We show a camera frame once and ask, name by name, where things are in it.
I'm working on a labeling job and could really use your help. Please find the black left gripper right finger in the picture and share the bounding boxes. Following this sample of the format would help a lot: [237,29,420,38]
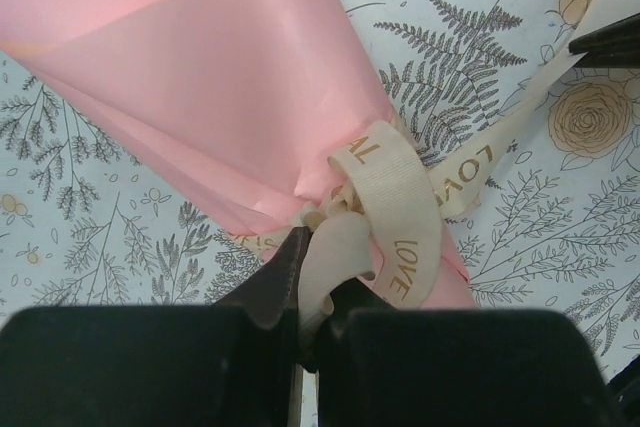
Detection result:
[314,279,613,426]

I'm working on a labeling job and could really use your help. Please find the beige printed ribbon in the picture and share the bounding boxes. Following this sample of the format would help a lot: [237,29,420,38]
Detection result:
[224,0,640,348]

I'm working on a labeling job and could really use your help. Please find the pink wrapping paper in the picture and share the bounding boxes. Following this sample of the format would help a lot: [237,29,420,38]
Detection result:
[0,0,476,309]

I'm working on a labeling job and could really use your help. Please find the floral patterned table mat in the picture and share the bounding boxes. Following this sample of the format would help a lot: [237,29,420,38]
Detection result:
[0,0,640,328]

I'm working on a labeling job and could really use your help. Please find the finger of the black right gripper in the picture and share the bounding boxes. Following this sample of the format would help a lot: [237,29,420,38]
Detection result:
[568,13,640,68]

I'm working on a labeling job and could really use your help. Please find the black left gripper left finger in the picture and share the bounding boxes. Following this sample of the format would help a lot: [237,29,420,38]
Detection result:
[1,228,308,426]

